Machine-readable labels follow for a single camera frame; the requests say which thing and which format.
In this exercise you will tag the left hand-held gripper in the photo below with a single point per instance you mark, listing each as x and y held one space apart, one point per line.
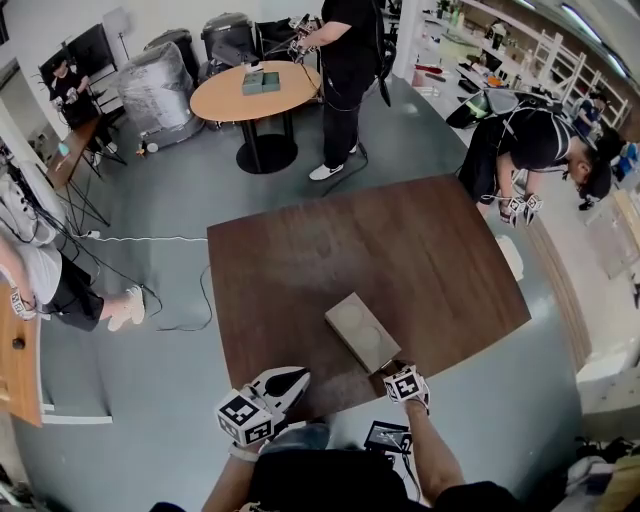
245 417

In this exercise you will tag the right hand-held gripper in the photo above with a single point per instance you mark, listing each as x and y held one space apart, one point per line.
406 385

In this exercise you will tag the grey cardboard drawer box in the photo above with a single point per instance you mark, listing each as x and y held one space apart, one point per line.
355 325

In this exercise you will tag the person's right forearm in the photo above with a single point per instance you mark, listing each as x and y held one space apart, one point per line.
430 450

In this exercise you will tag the person's left forearm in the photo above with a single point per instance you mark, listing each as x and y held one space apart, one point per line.
230 480

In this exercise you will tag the person's leg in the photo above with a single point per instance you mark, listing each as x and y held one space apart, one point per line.
295 437

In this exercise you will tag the black chest-worn device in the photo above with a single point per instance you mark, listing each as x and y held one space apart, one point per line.
382 435

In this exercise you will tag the grey wristband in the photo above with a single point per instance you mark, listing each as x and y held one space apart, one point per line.
242 452

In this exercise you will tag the person's black shirt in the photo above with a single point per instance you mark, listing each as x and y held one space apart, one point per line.
310 480

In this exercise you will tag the dark wooden table white legs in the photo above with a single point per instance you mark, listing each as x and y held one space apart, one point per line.
300 260

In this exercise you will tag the brown floor ramp strip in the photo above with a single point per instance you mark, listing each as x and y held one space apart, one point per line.
560 290

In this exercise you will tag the light wooden desk white legs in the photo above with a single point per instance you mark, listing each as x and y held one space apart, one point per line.
15 370

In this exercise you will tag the small light wooden table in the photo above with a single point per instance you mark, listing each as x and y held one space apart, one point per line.
625 225

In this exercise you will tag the green black backpack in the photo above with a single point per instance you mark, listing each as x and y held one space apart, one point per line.
470 107

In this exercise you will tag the round wooden table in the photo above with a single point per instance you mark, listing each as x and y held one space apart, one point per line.
230 100

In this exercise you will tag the grey-green box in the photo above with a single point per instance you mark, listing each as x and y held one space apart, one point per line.
260 83

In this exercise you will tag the white round backpack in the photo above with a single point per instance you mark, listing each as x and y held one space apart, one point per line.
20 210

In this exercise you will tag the dark table black legs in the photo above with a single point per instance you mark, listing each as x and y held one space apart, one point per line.
75 145

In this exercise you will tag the white shelf unit with items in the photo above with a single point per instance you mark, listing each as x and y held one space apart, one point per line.
450 50

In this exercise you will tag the teal cup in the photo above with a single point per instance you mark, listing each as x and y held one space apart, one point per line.
63 148

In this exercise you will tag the plastic-wrapped machine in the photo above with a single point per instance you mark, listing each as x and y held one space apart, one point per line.
150 90

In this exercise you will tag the white shelving rack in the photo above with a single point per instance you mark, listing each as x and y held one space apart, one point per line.
607 95
544 40

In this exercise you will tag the black folding chair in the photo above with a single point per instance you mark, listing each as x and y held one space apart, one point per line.
275 35

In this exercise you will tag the black monitor on stand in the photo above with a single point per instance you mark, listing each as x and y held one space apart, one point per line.
90 45

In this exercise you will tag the white light panel on stand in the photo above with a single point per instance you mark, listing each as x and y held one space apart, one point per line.
116 20

